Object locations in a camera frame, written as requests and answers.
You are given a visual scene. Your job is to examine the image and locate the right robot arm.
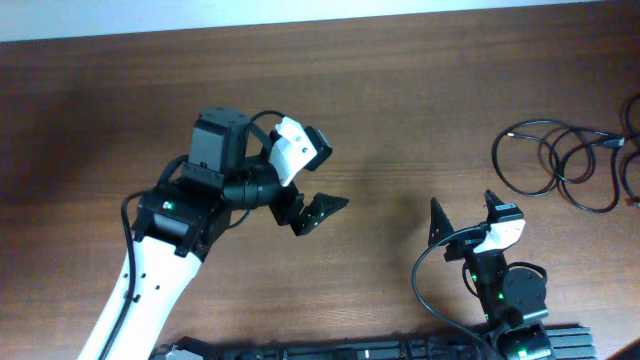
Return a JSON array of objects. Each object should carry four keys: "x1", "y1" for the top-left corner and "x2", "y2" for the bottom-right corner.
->
[{"x1": 428, "y1": 190, "x2": 554, "y2": 359}]

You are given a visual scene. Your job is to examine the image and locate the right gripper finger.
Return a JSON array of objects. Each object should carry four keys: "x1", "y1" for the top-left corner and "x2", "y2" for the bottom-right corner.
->
[
  {"x1": 484, "y1": 189, "x2": 504, "y2": 208},
  {"x1": 428, "y1": 197, "x2": 454, "y2": 245}
]

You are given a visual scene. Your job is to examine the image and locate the camera cable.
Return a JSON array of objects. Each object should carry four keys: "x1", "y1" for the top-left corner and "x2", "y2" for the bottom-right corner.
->
[
  {"x1": 97, "y1": 109, "x2": 289, "y2": 360},
  {"x1": 411, "y1": 223, "x2": 501, "y2": 360}
]

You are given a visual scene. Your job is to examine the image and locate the right camera cable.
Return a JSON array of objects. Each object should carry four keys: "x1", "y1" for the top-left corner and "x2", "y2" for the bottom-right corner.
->
[{"x1": 411, "y1": 223, "x2": 501, "y2": 360}]

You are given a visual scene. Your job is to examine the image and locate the black usb cable bundle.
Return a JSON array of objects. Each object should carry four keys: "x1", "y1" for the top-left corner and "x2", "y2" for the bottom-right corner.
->
[{"x1": 491, "y1": 92, "x2": 640, "y2": 215}]

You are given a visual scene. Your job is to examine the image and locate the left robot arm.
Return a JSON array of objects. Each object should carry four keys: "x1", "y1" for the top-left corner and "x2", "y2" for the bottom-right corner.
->
[{"x1": 80, "y1": 107, "x2": 348, "y2": 359}]

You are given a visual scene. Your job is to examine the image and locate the left camera cable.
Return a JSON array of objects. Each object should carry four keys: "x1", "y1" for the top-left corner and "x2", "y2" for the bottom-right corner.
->
[{"x1": 97, "y1": 109, "x2": 289, "y2": 360}]

